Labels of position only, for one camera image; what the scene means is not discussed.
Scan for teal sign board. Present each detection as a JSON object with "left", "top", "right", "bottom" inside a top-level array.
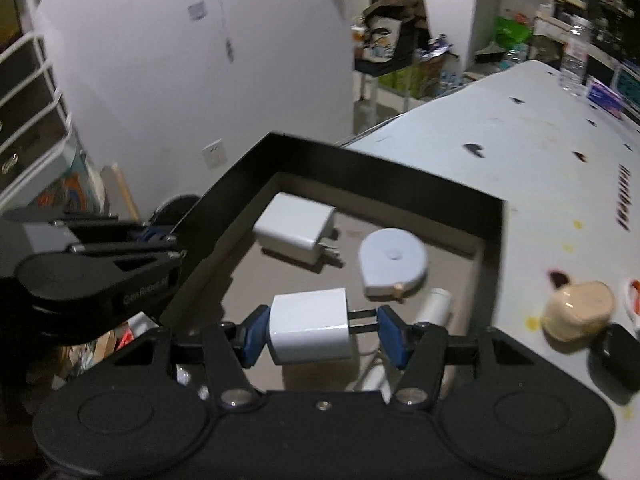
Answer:
[{"left": 615, "top": 62, "right": 640, "bottom": 111}]

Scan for beige earbud case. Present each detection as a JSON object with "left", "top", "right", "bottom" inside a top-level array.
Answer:
[{"left": 542, "top": 280, "right": 616, "bottom": 343}]

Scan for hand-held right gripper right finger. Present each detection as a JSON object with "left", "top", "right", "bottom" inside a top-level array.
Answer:
[{"left": 376, "top": 305, "right": 538, "bottom": 411}]

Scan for orange and white scissors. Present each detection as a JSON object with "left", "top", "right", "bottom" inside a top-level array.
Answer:
[{"left": 620, "top": 277, "right": 640, "bottom": 333}]

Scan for white wall socket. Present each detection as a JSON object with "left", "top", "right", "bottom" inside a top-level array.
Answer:
[{"left": 201, "top": 138, "right": 228, "bottom": 171}]

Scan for white plastic gadget with tube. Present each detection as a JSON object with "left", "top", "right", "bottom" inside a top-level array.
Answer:
[{"left": 357, "top": 287, "right": 456, "bottom": 401}]

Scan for black earbud case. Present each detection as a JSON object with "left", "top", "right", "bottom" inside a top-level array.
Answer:
[{"left": 589, "top": 323, "right": 640, "bottom": 391}]

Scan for wooden plank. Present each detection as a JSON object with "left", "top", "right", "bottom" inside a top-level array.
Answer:
[{"left": 102, "top": 162, "right": 141, "bottom": 221}]

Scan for green bag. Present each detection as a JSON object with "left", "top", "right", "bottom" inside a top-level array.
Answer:
[{"left": 492, "top": 15, "right": 533, "bottom": 46}]

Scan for clear water bottle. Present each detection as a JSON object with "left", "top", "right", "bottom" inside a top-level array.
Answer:
[{"left": 559, "top": 15, "right": 593, "bottom": 96}]

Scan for large white charger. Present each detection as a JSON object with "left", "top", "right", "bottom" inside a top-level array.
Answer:
[{"left": 252, "top": 191, "right": 343, "bottom": 271}]

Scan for colourful printed bag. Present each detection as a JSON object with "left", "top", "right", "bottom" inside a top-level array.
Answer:
[{"left": 420, "top": 35, "right": 456, "bottom": 96}]

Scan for colourful printed box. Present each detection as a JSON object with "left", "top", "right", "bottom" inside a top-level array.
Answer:
[{"left": 30, "top": 150, "right": 108, "bottom": 216}]

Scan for purple tissue pack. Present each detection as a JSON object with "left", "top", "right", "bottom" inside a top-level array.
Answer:
[{"left": 585, "top": 77, "right": 628, "bottom": 121}]

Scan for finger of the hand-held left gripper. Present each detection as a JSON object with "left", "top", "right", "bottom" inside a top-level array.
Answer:
[
  {"left": 67, "top": 240, "right": 188, "bottom": 273},
  {"left": 50, "top": 216, "right": 173, "bottom": 242}
]

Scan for white wire rack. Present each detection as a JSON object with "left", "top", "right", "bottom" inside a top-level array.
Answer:
[{"left": 0, "top": 30, "right": 76, "bottom": 206}]

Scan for small white charger cube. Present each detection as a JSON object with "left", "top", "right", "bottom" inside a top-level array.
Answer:
[{"left": 265, "top": 287, "right": 381, "bottom": 366}]

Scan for white round tape measure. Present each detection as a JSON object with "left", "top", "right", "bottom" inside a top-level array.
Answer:
[{"left": 359, "top": 228, "right": 429, "bottom": 301}]

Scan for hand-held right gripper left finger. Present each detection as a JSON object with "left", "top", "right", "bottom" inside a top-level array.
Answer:
[{"left": 112, "top": 305, "right": 271, "bottom": 411}]

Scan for black cardboard box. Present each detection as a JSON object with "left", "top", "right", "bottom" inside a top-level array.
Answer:
[{"left": 160, "top": 131, "right": 508, "bottom": 396}]

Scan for black round object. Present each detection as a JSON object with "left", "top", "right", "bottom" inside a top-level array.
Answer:
[{"left": 150, "top": 194, "right": 201, "bottom": 226}]

